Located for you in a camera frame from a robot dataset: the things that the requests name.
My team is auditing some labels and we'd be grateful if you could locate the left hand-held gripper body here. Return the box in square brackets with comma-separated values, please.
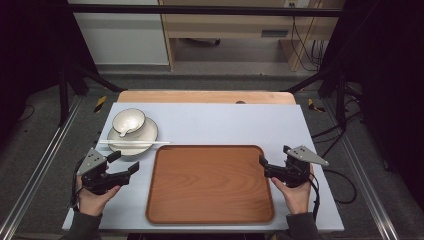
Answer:
[76, 147, 132, 196]

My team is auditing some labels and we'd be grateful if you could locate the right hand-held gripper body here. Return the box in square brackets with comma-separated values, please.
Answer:
[264, 145, 330, 189]

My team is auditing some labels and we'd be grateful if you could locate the person's left hand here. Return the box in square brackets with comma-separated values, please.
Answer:
[75, 174, 122, 217]

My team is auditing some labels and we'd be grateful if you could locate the person's right hand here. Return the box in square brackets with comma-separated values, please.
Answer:
[270, 164, 315, 216]

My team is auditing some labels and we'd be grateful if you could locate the white chopstick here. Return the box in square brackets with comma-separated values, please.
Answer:
[98, 139, 170, 145]
[99, 141, 171, 147]

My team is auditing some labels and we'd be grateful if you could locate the white ceramic spoon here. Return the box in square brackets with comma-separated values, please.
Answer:
[118, 117, 143, 138]

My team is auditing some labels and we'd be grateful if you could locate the white ceramic plate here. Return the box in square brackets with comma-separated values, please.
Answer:
[106, 116, 160, 157]

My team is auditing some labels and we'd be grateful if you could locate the white ceramic bowl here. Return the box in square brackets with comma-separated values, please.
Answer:
[111, 107, 147, 139]

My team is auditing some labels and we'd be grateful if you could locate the yellow black tape marker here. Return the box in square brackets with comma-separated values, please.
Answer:
[94, 95, 108, 114]
[307, 97, 327, 113]

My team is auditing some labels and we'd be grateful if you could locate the brown wooden tray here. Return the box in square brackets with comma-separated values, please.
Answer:
[145, 144, 276, 225]

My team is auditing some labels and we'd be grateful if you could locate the pale table cover sheet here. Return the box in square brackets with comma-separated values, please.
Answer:
[61, 102, 345, 233]

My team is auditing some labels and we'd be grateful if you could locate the black metal stand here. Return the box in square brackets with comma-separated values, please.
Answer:
[283, 61, 351, 129]
[57, 58, 125, 127]

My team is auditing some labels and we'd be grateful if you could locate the wooden table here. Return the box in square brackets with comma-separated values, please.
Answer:
[116, 89, 298, 105]

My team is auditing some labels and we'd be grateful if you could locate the white cabinet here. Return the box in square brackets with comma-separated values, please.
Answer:
[68, 0, 170, 66]

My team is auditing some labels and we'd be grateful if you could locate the light wooden desk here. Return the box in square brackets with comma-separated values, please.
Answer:
[158, 0, 345, 73]

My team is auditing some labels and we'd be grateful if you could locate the left hand-held gripper cable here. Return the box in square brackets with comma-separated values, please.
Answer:
[70, 159, 85, 212]

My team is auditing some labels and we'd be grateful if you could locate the hand-held gripper cable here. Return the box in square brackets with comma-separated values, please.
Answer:
[308, 172, 322, 222]
[70, 159, 85, 212]

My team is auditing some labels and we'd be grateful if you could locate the right hand-held gripper cable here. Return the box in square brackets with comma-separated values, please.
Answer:
[308, 172, 322, 222]

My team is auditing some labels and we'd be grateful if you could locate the black floor cable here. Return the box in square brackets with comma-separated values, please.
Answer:
[322, 168, 358, 205]

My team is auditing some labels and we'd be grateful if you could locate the aluminium floor rail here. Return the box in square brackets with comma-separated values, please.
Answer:
[320, 99, 401, 240]
[0, 95, 85, 240]

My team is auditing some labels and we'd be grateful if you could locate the bundle of black desk cables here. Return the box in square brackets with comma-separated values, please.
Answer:
[289, 15, 329, 73]

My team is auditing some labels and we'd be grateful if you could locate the black horizontal frame bar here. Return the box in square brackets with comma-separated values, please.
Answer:
[66, 3, 344, 18]

